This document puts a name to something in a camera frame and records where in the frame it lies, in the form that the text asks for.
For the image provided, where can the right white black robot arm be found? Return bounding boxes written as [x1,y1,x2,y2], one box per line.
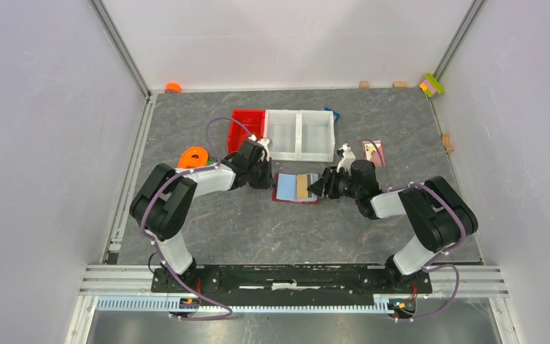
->
[307,160,478,292]

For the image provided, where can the aluminium frame rail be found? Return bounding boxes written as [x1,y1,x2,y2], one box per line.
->
[80,264,508,313]

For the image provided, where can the colourful stacked toy bricks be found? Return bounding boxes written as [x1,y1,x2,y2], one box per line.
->
[419,73,445,98]

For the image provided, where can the red card holder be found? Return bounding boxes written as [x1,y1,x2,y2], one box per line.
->
[271,173,320,204]

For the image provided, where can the red plastic bin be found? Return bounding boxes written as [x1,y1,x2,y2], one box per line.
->
[227,109,266,153]

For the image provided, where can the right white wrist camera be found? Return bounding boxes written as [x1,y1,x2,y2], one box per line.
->
[336,143,356,173]

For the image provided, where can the orange tape roll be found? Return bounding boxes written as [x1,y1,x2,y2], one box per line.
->
[164,82,182,94]

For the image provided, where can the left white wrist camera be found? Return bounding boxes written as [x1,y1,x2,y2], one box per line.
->
[249,135,271,161]

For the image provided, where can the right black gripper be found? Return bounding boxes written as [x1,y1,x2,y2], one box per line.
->
[307,166,361,200]

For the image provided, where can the orange letter e toy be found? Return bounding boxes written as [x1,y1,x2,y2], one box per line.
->
[177,146,209,169]

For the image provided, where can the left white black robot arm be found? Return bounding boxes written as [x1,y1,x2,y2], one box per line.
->
[129,138,272,292]

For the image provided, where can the white two-compartment bin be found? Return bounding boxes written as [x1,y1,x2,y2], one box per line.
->
[264,110,336,163]

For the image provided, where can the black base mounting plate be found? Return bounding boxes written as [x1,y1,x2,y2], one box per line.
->
[150,264,433,307]

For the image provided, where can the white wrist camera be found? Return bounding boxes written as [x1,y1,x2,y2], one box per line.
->
[249,135,271,161]
[336,143,356,173]

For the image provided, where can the gold striped credit card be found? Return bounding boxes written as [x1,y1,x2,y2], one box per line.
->
[296,173,317,202]

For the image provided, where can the wooden arch block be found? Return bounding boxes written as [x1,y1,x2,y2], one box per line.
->
[440,133,454,154]

